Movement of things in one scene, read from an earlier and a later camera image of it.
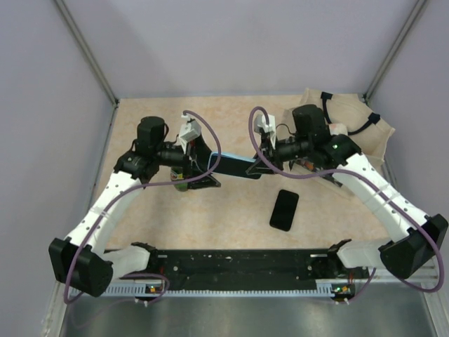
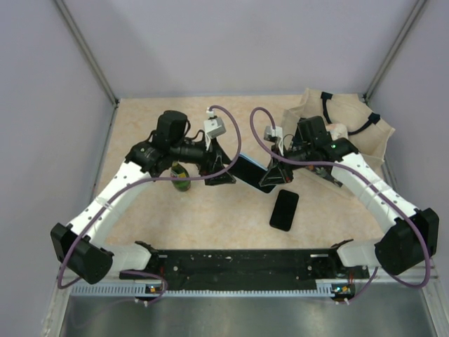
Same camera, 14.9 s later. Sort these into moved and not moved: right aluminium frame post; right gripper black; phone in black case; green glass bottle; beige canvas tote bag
Moved: right gripper black
Not moved: beige canvas tote bag; phone in black case; green glass bottle; right aluminium frame post
